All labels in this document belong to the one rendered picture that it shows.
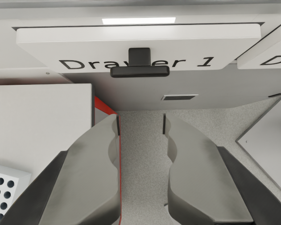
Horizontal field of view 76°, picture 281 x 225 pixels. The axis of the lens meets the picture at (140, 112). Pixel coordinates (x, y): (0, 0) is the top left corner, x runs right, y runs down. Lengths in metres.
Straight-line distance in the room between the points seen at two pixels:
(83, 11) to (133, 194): 1.08
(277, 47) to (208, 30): 0.10
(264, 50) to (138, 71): 0.18
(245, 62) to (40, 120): 0.39
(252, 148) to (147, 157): 0.63
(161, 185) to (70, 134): 0.87
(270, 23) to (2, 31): 0.32
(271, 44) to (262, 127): 1.05
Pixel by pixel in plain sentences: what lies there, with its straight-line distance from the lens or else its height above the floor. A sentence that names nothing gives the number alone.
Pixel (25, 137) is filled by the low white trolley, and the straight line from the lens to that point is 0.43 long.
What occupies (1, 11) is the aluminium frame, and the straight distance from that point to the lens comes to 0.24.
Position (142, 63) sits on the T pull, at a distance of 0.23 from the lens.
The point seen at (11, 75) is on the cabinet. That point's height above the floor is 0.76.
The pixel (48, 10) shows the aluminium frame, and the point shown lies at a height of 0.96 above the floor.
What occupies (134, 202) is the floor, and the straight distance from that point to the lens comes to 1.20.
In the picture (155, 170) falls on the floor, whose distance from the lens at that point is 1.15.
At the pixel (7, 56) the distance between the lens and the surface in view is 0.37.
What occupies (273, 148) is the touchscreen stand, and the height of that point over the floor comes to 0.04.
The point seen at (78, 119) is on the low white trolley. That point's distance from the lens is 0.39.
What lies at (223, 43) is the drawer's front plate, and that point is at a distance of 0.26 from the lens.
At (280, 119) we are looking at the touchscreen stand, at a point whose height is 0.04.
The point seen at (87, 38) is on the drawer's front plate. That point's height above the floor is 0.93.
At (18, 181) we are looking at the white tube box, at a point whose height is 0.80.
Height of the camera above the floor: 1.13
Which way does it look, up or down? 84 degrees down
